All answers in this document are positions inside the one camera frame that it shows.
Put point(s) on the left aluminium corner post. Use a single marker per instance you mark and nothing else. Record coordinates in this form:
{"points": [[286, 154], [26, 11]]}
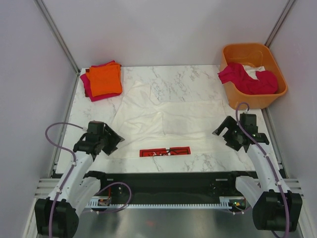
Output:
{"points": [[56, 33]]}

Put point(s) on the aluminium corner post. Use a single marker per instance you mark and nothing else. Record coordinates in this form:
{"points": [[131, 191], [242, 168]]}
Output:
{"points": [[280, 21], [56, 33]]}

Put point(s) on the orange folded t shirt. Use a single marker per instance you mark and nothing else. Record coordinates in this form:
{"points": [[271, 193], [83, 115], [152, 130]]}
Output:
{"points": [[105, 79]]}

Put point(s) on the white t shirt red print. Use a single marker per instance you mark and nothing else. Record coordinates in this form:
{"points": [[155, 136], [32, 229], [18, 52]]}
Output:
{"points": [[146, 123]]}

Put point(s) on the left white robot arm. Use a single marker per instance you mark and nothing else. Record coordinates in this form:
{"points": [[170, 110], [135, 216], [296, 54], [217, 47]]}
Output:
{"points": [[57, 216]]}

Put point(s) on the pink folded t shirt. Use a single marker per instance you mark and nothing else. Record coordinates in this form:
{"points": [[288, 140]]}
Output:
{"points": [[87, 87]]}

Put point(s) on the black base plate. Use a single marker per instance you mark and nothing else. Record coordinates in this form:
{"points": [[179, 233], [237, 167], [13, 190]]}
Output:
{"points": [[169, 188]]}

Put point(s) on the white t shirt in basket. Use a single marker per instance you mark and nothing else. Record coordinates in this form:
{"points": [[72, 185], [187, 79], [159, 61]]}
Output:
{"points": [[251, 71]]}

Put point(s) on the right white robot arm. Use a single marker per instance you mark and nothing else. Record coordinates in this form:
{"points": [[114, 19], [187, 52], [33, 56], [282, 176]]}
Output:
{"points": [[274, 206]]}

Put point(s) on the crimson t shirt in basket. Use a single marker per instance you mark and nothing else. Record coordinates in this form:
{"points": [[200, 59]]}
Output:
{"points": [[235, 73]]}

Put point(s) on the white slotted cable duct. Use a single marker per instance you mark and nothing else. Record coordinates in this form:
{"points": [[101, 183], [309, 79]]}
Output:
{"points": [[95, 203]]}

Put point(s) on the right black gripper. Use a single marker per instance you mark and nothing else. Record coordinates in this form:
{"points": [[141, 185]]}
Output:
{"points": [[231, 123]]}

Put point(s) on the right aluminium corner post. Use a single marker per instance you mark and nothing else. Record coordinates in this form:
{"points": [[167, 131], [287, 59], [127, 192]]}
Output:
{"points": [[280, 21]]}

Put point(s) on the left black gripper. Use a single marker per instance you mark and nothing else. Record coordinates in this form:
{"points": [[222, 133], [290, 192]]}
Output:
{"points": [[114, 138]]}

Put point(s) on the orange plastic basket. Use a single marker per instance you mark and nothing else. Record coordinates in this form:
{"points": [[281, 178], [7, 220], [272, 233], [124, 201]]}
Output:
{"points": [[254, 55]]}

